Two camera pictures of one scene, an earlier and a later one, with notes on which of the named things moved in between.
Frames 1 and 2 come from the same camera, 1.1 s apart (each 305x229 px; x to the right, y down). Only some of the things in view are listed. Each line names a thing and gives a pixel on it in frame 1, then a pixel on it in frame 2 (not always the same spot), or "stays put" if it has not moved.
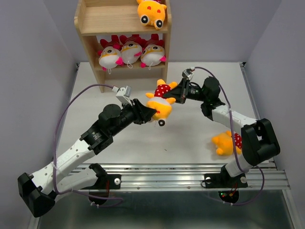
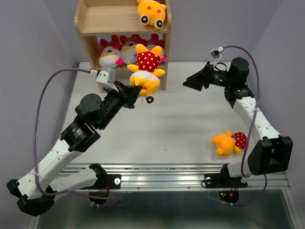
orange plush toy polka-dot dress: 151,12 stays put
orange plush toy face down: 223,142 stays put
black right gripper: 179,93 -> 204,76
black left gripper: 142,113 -> 130,93
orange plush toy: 158,101 -> 146,73
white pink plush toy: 110,56 stays put
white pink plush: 153,52 stays put
